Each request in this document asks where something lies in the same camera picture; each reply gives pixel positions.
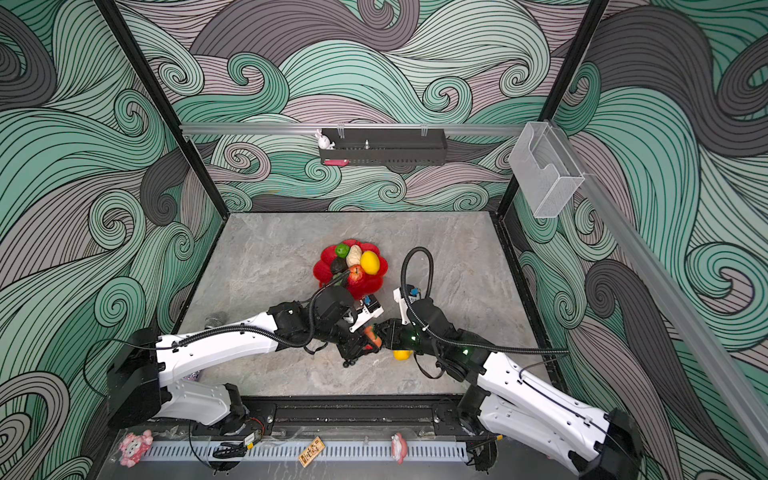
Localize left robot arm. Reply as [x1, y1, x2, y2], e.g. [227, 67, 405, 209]
[105, 286, 383, 435]

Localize large yellow fake lemon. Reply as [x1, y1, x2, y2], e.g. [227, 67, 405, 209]
[359, 250, 381, 276]

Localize green fake lime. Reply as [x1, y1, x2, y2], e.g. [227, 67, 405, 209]
[335, 243, 350, 259]

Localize clear acrylic wall box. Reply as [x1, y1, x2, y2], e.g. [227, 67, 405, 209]
[509, 121, 584, 219]

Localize red fake strawberry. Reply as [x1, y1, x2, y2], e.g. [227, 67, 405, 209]
[364, 326, 382, 350]

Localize aluminium wall rail back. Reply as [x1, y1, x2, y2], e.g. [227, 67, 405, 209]
[180, 122, 525, 137]

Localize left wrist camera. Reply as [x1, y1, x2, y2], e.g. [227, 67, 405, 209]
[349, 294, 384, 333]

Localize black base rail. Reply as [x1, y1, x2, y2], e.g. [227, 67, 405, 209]
[242, 394, 489, 437]

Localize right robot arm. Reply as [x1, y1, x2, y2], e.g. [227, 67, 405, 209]
[374, 246, 644, 479]

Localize black wall shelf tray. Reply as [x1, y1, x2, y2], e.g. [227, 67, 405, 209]
[318, 129, 448, 168]

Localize red wrinkled fake pepper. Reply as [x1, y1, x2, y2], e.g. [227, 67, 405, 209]
[347, 265, 366, 285]

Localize wooden tag sign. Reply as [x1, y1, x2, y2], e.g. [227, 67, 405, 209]
[298, 437, 326, 468]

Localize black fake grape bunch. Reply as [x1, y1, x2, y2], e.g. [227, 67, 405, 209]
[342, 352, 366, 368]

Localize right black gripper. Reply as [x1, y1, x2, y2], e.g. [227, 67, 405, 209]
[371, 317, 446, 361]

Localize small yellow fake lemon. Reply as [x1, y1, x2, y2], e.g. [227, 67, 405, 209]
[393, 350, 413, 361]

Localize dark brown fake avocado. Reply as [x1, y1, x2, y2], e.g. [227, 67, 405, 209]
[330, 257, 347, 276]

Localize aluminium wall rail right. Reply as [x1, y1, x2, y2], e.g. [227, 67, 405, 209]
[546, 121, 767, 459]

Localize white rabbit figurine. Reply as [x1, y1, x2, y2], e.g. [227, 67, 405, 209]
[314, 129, 335, 150]

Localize purple glitter microphone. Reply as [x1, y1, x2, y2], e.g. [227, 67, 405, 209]
[188, 311, 228, 382]

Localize cream white fake pear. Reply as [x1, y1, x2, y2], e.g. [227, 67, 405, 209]
[345, 245, 363, 267]

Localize aluminium wall rail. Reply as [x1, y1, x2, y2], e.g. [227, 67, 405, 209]
[546, 121, 767, 459]
[180, 122, 525, 137]

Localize pink figurine middle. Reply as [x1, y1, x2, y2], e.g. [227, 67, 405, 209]
[391, 432, 408, 464]

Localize white slotted cable duct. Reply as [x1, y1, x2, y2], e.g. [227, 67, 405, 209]
[141, 440, 468, 463]

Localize pink plush toy left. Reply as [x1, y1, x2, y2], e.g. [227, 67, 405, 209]
[119, 430, 154, 468]

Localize red flower-shaped fruit bowl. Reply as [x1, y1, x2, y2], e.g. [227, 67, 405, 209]
[313, 239, 389, 300]

